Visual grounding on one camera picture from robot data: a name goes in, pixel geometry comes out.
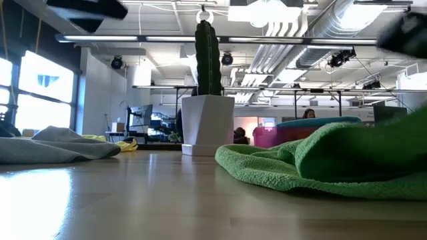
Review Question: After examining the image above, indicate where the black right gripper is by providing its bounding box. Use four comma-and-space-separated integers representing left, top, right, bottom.
377, 11, 427, 59

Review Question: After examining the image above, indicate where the blue microfiber towel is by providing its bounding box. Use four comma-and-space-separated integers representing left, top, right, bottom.
276, 116, 363, 129

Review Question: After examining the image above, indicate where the grey microfiber towel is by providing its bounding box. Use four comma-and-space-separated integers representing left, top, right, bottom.
0, 125, 121, 165

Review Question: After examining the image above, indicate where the green microfiber towel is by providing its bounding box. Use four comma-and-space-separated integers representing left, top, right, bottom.
215, 105, 427, 201

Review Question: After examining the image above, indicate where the yellow microfiber towel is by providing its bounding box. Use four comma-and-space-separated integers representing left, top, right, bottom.
81, 134, 139, 153

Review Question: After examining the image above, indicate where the black computer monitor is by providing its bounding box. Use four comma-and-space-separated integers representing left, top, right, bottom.
372, 105, 408, 124
126, 104, 154, 127

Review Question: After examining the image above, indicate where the green cactus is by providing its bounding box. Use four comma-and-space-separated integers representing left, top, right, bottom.
195, 19, 223, 97

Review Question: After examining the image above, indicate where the white faceted plant pot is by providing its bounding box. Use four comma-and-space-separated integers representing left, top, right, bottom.
181, 95, 236, 157

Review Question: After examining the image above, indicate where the pink plastic bin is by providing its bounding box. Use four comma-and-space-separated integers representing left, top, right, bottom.
252, 125, 323, 149

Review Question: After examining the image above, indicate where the black ceiling camera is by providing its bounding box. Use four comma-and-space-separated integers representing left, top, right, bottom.
363, 79, 382, 90
328, 49, 356, 69
221, 51, 234, 67
110, 55, 125, 70

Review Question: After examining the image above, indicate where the silver ventilation duct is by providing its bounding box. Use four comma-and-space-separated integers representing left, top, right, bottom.
295, 0, 368, 69

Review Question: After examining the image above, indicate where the black metal workstation frame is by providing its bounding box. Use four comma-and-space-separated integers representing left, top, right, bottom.
131, 85, 344, 129

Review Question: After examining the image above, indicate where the black aluminium table frame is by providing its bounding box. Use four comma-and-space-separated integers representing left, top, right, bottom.
136, 142, 183, 151

